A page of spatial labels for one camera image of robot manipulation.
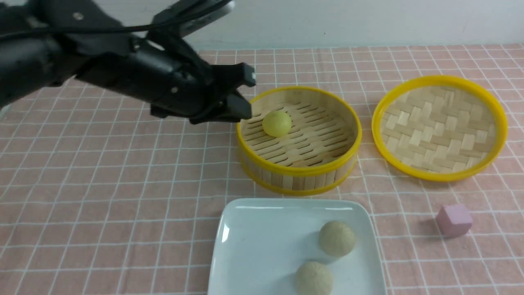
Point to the beige steamed bun lower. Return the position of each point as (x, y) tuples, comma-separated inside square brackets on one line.
[(313, 278)]

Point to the beige steamed bun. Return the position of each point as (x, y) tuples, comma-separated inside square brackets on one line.
[(336, 238), (313, 278)]

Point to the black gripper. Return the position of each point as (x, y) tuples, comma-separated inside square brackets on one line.
[(175, 81)]

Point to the pink cube block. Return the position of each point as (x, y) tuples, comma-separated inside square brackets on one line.
[(454, 220)]

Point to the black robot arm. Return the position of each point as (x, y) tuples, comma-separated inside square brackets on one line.
[(46, 42)]

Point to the yellow-rimmed woven steamer lid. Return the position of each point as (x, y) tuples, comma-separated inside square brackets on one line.
[(439, 128)]

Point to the yellow steamed bun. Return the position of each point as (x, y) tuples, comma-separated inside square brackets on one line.
[(277, 123)]

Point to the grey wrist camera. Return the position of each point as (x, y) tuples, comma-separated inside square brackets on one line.
[(187, 16)]

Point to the white square plate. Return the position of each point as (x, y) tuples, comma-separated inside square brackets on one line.
[(261, 243)]

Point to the beige steamed bun upper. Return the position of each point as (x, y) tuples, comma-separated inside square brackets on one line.
[(336, 238)]

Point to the yellow-rimmed bamboo steamer basket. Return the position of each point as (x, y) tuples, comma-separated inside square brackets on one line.
[(316, 155)]

